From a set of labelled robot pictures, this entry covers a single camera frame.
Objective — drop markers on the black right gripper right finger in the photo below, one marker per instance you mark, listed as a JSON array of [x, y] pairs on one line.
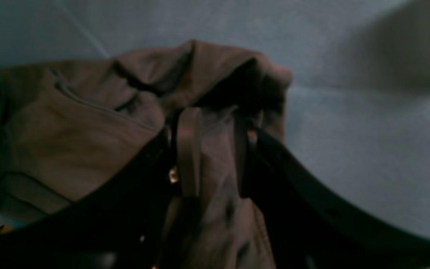
[[308, 225]]

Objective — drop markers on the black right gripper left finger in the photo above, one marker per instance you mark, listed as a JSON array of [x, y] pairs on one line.
[[121, 224]]

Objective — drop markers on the grey T-shirt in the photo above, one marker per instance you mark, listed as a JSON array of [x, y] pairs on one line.
[[66, 127]]

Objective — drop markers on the blue table cloth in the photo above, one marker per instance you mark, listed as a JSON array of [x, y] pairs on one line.
[[359, 105]]

